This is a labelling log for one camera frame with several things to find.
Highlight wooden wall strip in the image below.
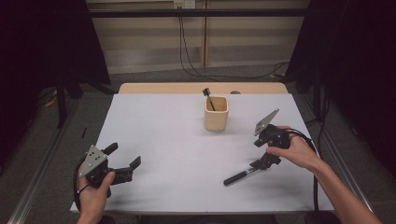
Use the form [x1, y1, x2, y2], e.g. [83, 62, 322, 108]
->
[202, 0, 209, 68]

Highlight white table mat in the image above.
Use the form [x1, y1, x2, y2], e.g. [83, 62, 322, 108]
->
[69, 92, 334, 216]

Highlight yellow floor cable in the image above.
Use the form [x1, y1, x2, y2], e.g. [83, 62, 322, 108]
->
[44, 89, 59, 108]

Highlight black wall cable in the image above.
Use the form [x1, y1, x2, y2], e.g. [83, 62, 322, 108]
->
[178, 17, 290, 80]

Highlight beige square cup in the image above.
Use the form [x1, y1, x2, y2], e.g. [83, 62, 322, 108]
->
[204, 95, 230, 133]

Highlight aluminium floor rail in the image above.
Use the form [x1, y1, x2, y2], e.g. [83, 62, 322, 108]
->
[7, 124, 68, 224]
[298, 92, 381, 224]

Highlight black horizontal bar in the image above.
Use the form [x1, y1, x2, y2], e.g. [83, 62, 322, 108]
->
[88, 8, 309, 19]

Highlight thin black makeup brush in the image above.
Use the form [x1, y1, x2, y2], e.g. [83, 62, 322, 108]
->
[202, 87, 217, 112]

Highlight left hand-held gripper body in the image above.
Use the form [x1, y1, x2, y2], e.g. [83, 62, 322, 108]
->
[78, 145, 135, 189]

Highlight hand-held gripper cable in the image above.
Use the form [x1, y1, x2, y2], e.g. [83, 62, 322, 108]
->
[73, 158, 92, 213]
[288, 128, 320, 213]

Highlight left hand-held gripper cable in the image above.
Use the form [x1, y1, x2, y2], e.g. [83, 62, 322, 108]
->
[73, 158, 92, 213]

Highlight person's right hand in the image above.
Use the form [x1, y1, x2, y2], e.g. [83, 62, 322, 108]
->
[266, 125, 325, 173]

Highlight thick black powder brush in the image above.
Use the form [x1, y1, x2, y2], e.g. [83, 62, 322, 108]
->
[222, 166, 261, 187]

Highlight black metal stand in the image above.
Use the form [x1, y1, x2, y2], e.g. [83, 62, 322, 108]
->
[55, 73, 118, 129]

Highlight black curtain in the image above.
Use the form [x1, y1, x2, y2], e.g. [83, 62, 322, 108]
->
[0, 0, 112, 171]
[284, 0, 396, 178]

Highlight right hand-held gripper cable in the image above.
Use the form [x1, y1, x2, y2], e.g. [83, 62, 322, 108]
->
[288, 128, 320, 213]

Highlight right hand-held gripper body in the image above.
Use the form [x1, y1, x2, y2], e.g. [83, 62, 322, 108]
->
[253, 108, 292, 149]

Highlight wooden table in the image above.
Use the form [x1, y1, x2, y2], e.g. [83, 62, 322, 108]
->
[118, 81, 290, 95]

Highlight white wall socket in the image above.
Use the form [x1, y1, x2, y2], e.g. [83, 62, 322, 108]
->
[173, 0, 196, 9]

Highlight person's left hand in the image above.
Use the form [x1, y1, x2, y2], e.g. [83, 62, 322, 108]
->
[77, 169, 117, 224]

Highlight black floor cables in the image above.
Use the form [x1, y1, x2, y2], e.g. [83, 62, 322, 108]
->
[304, 92, 332, 157]

